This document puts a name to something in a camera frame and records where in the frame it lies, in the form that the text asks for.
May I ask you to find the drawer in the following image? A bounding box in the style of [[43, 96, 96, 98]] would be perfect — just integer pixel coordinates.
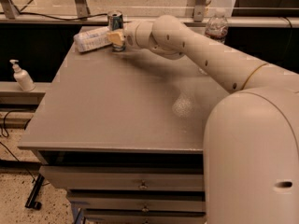
[[84, 210, 206, 224], [67, 191, 206, 212], [39, 166, 205, 191]]

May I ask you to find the white pump dispenser bottle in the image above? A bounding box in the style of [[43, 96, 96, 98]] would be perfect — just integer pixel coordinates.
[[10, 60, 36, 91]]

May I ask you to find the blue plastic bottle lying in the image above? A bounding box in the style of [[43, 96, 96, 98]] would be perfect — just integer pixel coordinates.
[[74, 27, 111, 53]]

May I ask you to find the top drawer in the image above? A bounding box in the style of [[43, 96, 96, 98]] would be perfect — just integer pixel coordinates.
[[39, 166, 205, 191]]

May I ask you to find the grey drawer cabinet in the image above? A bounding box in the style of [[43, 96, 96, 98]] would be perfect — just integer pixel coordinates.
[[19, 48, 226, 218]]

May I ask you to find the redbull can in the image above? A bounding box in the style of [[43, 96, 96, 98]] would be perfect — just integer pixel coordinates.
[[107, 10, 125, 52]]

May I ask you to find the black metal floor bracket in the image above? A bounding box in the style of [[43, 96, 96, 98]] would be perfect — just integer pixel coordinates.
[[25, 175, 44, 210]]

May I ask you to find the black cable on ledge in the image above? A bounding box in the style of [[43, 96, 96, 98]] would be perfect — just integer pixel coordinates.
[[19, 12, 110, 21]]

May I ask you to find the clear water bottle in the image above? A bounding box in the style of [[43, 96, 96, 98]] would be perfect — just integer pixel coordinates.
[[205, 8, 228, 45]]

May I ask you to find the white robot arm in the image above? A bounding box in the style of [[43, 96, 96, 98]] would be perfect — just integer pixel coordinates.
[[107, 15, 299, 224]]

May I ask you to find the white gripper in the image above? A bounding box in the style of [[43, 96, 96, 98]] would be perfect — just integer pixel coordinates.
[[107, 21, 139, 49]]

